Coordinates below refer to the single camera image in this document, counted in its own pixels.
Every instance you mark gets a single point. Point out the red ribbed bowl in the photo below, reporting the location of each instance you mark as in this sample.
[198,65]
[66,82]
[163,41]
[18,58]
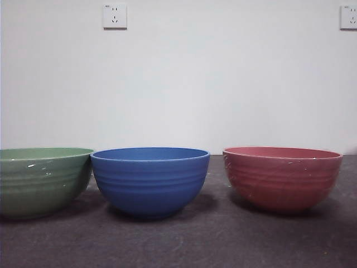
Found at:
[281,181]

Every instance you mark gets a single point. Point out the green ribbed bowl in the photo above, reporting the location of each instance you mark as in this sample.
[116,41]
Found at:
[39,184]

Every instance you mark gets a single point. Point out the blue ribbed bowl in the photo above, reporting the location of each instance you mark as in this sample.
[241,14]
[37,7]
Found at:
[150,184]

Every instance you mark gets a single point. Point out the white wall socket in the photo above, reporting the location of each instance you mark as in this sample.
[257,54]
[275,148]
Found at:
[349,17]
[115,16]

